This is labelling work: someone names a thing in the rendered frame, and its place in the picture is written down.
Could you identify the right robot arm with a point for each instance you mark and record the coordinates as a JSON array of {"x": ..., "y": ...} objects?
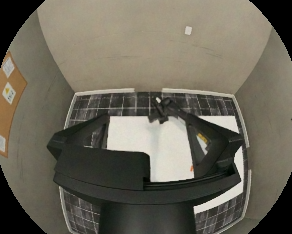
[{"x": 168, "y": 106}]

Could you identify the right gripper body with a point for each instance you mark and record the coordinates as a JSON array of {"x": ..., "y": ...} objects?
[{"x": 165, "y": 120}]

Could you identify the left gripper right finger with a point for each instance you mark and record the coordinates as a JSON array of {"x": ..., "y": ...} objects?
[{"x": 225, "y": 143}]

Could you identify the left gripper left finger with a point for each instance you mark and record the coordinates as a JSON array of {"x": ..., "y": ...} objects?
[{"x": 76, "y": 134}]

